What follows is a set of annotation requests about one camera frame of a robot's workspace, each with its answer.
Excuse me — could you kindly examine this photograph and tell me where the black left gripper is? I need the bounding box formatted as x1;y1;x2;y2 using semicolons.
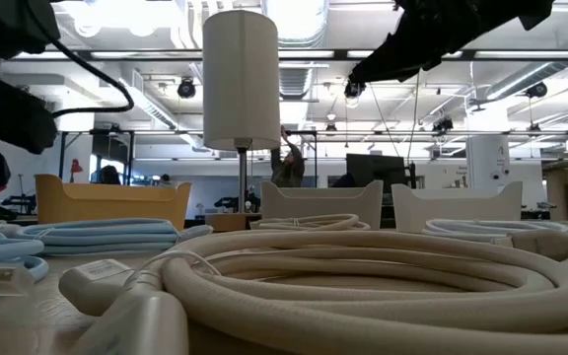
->
0;0;62;189

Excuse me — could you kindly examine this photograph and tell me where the white shade table lamp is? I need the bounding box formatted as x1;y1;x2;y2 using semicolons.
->
202;9;281;233

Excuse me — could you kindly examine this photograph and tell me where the black background rig frame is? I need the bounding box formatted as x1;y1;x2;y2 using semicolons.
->
58;128;568;186

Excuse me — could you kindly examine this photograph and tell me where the silver ceiling duct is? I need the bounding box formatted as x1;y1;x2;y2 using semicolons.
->
258;0;332;100

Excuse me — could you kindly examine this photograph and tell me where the grey plastic bin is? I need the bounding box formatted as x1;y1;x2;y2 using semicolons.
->
259;179;385;231

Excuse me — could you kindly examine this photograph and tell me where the black monitor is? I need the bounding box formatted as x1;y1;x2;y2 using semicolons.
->
345;153;408;189

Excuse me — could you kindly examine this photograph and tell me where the blue cable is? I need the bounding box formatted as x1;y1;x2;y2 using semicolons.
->
17;218;215;257
0;226;51;303

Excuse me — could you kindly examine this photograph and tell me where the white cable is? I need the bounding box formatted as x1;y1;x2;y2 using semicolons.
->
420;218;568;244

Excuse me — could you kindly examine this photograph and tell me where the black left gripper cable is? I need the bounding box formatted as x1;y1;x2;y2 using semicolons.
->
22;0;136;119

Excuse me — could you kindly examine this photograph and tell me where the white plastic bin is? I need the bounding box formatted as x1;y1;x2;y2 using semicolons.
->
390;180;525;235

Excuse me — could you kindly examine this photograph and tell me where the white round column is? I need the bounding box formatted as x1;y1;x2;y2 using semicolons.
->
465;135;512;192

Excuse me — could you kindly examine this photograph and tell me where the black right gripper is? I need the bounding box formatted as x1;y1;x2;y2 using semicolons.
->
347;0;556;85

